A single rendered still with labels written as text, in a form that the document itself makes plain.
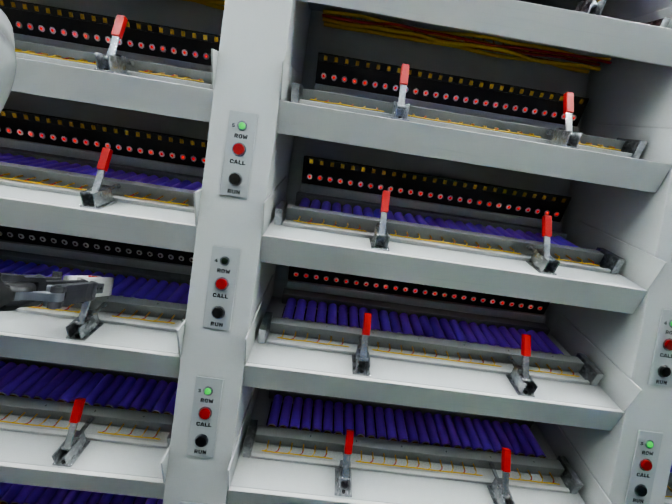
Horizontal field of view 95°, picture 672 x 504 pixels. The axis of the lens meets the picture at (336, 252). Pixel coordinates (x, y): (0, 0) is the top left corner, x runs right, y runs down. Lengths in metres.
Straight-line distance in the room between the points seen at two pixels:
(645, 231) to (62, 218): 0.90
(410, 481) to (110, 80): 0.78
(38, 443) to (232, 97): 0.62
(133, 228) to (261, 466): 0.43
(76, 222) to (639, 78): 0.96
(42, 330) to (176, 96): 0.41
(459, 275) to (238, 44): 0.47
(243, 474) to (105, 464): 0.21
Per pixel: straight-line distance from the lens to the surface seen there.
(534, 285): 0.57
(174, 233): 0.52
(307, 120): 0.50
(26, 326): 0.67
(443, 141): 0.52
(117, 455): 0.69
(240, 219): 0.48
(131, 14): 0.89
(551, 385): 0.67
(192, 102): 0.54
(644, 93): 0.80
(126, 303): 0.63
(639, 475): 0.78
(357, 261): 0.47
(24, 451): 0.75
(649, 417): 0.75
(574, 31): 0.68
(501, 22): 0.63
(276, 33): 0.55
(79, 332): 0.60
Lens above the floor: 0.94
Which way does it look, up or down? 3 degrees down
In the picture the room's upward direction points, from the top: 8 degrees clockwise
